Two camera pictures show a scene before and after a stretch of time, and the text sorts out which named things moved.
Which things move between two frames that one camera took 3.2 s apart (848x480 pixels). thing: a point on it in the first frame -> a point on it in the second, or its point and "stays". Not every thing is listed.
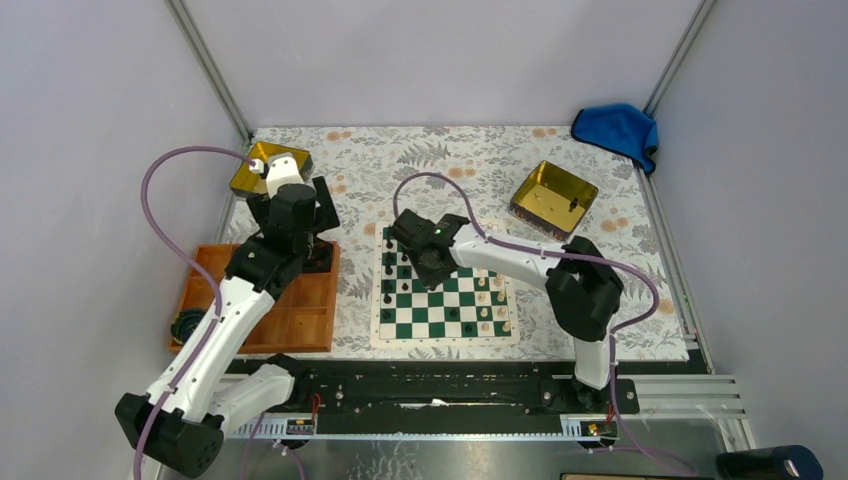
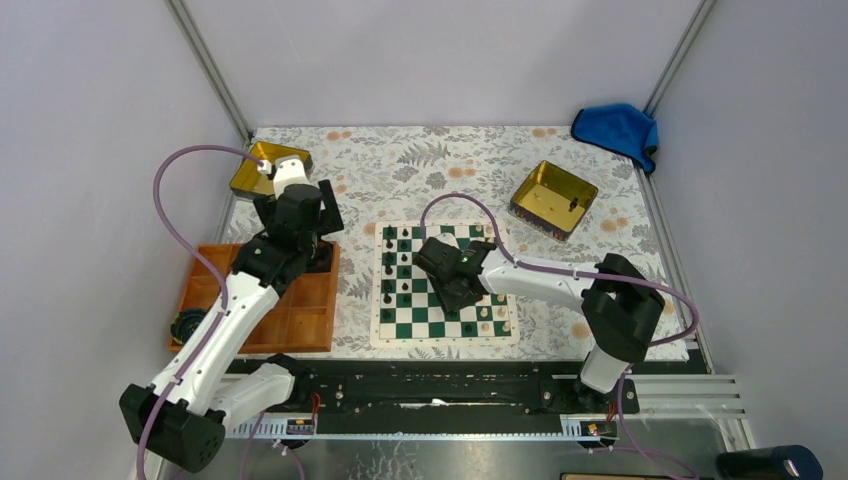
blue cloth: x=622 y=128 stays
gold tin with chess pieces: x=551 y=199 stays
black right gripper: x=429 y=281 -> x=448 y=303
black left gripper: x=326 y=218 stays
